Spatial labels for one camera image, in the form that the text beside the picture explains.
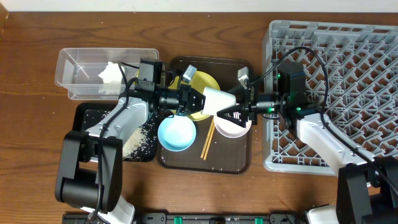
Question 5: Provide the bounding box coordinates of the pink bowl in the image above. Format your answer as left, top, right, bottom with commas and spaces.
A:
214, 116, 252, 138

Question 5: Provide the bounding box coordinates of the white cup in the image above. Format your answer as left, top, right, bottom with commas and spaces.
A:
201, 86, 236, 116

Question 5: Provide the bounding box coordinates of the light blue bowl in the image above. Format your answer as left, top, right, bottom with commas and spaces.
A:
157, 115, 197, 152

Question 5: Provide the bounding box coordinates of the white napkin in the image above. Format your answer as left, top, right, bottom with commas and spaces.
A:
98, 62, 124, 95

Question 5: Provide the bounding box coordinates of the rice pile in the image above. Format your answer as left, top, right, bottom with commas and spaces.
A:
123, 128, 149, 161

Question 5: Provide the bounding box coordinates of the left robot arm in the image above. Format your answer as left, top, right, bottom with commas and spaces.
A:
55, 58, 206, 223

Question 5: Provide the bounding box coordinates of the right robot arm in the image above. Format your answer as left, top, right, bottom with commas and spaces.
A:
217, 62, 397, 223

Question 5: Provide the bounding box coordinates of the grey dishwasher rack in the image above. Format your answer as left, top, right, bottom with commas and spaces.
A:
262, 20, 397, 157

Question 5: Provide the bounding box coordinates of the yellow plate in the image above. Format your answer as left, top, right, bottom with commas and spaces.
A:
167, 70, 221, 122

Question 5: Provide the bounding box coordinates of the wooden chopstick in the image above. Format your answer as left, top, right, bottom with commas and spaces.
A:
200, 117, 214, 160
204, 121, 215, 160

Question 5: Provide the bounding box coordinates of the brown serving tray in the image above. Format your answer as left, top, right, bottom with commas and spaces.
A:
157, 55, 254, 174

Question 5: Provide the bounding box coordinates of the clear plastic bin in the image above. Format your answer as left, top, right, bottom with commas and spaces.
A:
55, 47, 159, 100

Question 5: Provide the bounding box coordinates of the black plastic tray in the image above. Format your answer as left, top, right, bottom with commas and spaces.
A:
72, 103, 159, 162

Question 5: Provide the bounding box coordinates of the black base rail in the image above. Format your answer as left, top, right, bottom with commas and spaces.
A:
61, 212, 307, 224

